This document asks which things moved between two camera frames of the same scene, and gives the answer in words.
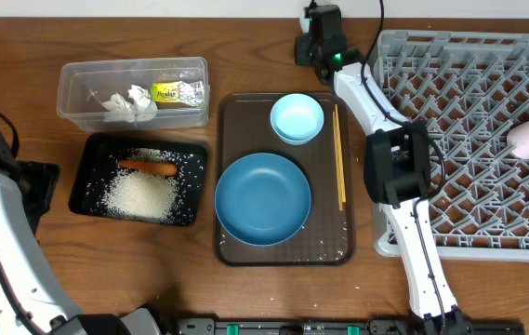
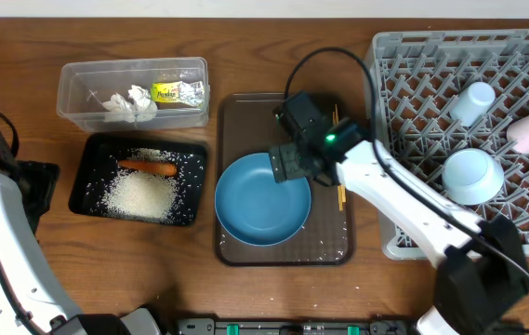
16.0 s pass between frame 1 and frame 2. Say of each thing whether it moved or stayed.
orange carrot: stayed
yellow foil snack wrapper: stayed
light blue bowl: moved
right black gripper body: moved
